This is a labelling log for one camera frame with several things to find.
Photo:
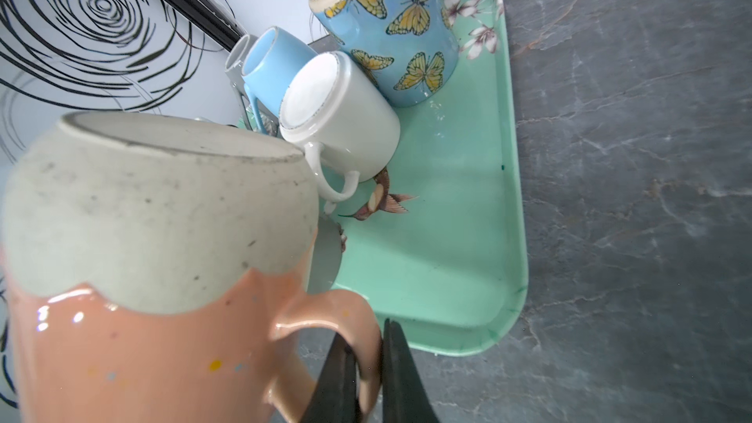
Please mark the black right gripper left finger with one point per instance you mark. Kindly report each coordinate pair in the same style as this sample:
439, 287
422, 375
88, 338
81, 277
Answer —
335, 399

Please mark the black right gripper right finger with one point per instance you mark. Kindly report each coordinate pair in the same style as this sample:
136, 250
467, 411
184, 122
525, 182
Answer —
404, 397

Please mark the peach mug grey base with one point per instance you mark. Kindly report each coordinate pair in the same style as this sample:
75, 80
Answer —
157, 271

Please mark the white mug red inside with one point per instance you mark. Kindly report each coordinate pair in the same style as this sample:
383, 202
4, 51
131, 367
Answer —
345, 126

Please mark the light blue mug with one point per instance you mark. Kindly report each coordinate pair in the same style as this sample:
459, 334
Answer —
270, 66

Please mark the blue butterfly mug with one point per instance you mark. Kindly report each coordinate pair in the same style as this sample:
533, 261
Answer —
405, 47

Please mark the mint green floral tray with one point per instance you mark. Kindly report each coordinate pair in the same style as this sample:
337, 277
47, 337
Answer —
450, 265

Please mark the grey tall cup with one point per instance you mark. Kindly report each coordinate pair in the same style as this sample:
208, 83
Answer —
236, 60

